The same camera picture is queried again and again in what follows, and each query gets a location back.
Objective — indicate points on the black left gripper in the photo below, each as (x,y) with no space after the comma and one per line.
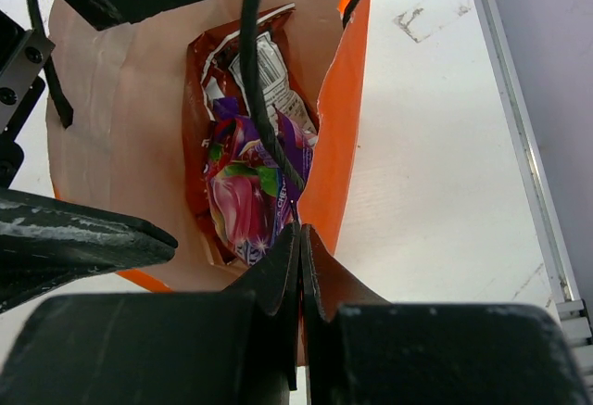
(27,70)

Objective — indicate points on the red brown snack bag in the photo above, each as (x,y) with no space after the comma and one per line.
(213,72)

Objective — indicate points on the orange paper bag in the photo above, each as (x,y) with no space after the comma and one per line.
(123,152)

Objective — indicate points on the aluminium table edge rail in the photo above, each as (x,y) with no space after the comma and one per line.
(572,309)

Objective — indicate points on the purple Fox's candy bag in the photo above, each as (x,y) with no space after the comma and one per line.
(250,199)

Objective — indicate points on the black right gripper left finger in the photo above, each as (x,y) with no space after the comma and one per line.
(236,346)

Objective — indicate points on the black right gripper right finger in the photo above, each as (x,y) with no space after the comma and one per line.
(362,349)

